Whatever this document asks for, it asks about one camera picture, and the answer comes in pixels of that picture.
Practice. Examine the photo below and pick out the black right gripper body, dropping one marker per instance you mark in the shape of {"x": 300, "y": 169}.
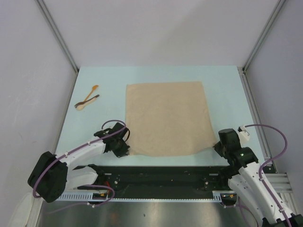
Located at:
{"x": 223, "y": 151}

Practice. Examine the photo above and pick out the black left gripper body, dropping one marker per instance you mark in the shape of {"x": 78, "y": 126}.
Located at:
{"x": 121, "y": 145}

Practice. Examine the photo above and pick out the beige cloth napkin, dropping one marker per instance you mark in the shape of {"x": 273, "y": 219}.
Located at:
{"x": 168, "y": 119}

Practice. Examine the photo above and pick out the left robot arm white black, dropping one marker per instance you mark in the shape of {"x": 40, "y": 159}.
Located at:
{"x": 53, "y": 174}

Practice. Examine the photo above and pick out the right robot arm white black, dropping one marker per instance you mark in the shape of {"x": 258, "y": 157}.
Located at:
{"x": 245, "y": 176}

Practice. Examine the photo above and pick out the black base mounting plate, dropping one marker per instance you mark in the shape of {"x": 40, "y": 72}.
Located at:
{"x": 147, "y": 179}

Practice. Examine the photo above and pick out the light wooden spoon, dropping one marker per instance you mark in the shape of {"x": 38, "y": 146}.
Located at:
{"x": 82, "y": 106}

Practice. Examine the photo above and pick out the orange wooden spoon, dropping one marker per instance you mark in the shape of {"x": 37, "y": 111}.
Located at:
{"x": 95, "y": 87}

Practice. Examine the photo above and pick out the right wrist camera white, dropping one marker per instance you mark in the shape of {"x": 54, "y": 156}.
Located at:
{"x": 243, "y": 135}

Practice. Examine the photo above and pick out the white slotted cable duct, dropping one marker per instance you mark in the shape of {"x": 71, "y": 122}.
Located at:
{"x": 183, "y": 196}

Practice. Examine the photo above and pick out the front aluminium cross rail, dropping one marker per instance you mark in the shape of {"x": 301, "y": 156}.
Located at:
{"x": 280, "y": 183}

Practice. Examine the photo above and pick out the right aluminium table rail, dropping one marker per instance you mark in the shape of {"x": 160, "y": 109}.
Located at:
{"x": 255, "y": 115}

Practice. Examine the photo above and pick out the right aluminium frame post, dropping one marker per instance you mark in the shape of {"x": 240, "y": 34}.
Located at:
{"x": 264, "y": 33}

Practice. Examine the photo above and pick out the aluminium frame post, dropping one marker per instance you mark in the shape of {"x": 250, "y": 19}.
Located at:
{"x": 264, "y": 33}
{"x": 56, "y": 33}

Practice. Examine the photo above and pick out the left aluminium frame post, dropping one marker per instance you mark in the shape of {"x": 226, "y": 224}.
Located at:
{"x": 56, "y": 33}

